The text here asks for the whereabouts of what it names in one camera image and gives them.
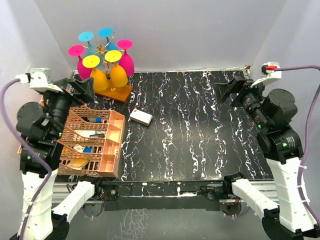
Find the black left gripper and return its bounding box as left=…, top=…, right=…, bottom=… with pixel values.
left=43, top=75, right=94, bottom=138

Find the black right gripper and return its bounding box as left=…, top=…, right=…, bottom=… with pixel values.
left=212, top=75, right=269, bottom=129

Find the yellow wine glass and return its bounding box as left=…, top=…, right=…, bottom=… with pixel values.
left=82, top=55, right=109, bottom=92
left=104, top=50, right=128, bottom=88

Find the pink wine glass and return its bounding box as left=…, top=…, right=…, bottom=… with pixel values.
left=68, top=44, right=93, bottom=80
left=117, top=39, right=135, bottom=77

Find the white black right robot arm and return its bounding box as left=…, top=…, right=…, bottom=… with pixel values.
left=214, top=77, right=320, bottom=240

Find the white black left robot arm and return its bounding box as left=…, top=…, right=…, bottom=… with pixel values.
left=8, top=74, right=104, bottom=240

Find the blue wine glass left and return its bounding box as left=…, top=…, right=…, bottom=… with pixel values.
left=78, top=31, right=103, bottom=68

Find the blue wine glass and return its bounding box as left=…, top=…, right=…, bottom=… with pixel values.
left=98, top=28, right=119, bottom=51
left=78, top=31, right=103, bottom=68

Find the blue wine glass right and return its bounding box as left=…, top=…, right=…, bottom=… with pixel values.
left=98, top=28, right=119, bottom=51

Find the pink plastic file organizer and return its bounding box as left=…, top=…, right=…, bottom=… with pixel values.
left=17, top=98, right=126, bottom=179

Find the white red small box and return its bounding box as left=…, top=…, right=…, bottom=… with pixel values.
left=129, top=108, right=153, bottom=126

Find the gold wire wine glass rack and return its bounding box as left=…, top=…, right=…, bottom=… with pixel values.
left=82, top=28, right=135, bottom=103

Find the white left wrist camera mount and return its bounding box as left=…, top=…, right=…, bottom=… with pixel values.
left=15, top=67, right=63, bottom=93

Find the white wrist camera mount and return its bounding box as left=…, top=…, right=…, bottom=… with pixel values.
left=250, top=61, right=282, bottom=88
left=15, top=67, right=63, bottom=93

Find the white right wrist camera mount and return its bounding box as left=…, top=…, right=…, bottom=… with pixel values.
left=250, top=61, right=282, bottom=88

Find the black metal front rail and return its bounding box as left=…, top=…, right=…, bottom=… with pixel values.
left=52, top=178, right=278, bottom=213

